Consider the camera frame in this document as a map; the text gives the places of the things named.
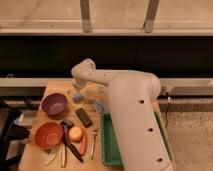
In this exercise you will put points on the clear plastic cup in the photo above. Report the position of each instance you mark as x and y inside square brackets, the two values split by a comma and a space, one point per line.
[99, 106]

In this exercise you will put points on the orange carrot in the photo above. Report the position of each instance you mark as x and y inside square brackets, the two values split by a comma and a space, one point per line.
[83, 146]

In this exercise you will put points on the pale wooden spoon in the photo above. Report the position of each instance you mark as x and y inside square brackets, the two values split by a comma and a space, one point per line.
[51, 156]

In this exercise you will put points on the wooden handled knife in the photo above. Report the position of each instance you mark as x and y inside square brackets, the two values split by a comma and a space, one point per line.
[63, 155]

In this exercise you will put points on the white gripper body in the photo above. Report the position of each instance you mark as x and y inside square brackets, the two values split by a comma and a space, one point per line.
[78, 84]

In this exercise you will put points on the silver fork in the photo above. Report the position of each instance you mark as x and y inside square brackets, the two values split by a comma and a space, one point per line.
[95, 133]

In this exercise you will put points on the black rectangular block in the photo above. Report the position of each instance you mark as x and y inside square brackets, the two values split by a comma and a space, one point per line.
[83, 116]

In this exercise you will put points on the orange bowl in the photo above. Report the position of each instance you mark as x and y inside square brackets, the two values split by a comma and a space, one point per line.
[48, 135]

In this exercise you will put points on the blue sponge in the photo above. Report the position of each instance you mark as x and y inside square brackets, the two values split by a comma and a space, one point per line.
[77, 97]

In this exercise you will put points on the purple bowl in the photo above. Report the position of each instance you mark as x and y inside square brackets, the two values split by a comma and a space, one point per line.
[54, 104]

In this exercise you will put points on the yellow red apple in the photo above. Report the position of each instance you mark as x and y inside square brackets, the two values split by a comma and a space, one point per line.
[75, 134]

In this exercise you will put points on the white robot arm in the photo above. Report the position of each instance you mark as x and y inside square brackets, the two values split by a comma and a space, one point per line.
[130, 94]

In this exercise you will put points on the green plastic tray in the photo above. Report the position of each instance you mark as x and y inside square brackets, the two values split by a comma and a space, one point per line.
[109, 146]

